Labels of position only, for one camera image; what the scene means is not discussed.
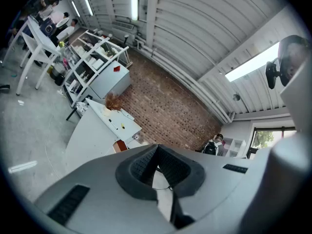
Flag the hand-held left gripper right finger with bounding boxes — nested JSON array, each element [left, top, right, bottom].
[[157, 144, 254, 230]]

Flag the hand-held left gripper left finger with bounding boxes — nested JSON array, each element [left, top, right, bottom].
[[34, 144, 176, 234]]

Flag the white rectangular table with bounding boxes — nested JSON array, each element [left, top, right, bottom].
[[65, 97, 143, 173]]

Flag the black white backpack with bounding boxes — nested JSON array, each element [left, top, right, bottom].
[[202, 141, 221, 156]]

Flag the white low cabinet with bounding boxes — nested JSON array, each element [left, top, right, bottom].
[[222, 137, 247, 159]]

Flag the black-framed window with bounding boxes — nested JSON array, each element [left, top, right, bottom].
[[247, 126, 297, 159]]

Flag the grey chair black legs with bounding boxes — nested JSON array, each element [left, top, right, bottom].
[[65, 95, 94, 121]]

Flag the patterned seat cushion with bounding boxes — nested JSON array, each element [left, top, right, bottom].
[[76, 101, 89, 115]]

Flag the dried brown plant white vase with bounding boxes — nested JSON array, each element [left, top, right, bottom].
[[101, 93, 125, 117]]

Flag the grey refrigerator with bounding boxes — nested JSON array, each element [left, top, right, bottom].
[[89, 62, 133, 99]]

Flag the rectangular ceiling light panel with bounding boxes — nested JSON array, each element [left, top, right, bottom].
[[224, 41, 281, 83]]

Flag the white shelving unit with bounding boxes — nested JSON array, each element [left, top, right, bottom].
[[61, 29, 130, 108]]

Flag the grey bucket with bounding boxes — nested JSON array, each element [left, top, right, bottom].
[[49, 63, 66, 79]]

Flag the person's head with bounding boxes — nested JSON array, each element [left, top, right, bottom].
[[277, 35, 312, 87]]

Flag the white air vent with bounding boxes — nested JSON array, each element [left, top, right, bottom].
[[110, 20, 135, 31]]

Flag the navy box with circle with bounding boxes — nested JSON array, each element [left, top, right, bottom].
[[39, 17, 57, 37]]

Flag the white round reflector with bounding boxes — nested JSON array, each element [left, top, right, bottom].
[[56, 17, 70, 29]]

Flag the ceiling tube light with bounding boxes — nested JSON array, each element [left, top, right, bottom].
[[71, 0, 81, 18], [130, 0, 140, 21], [82, 0, 94, 17]]

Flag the thin white floor cable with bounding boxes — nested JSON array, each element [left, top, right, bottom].
[[44, 105, 62, 180]]

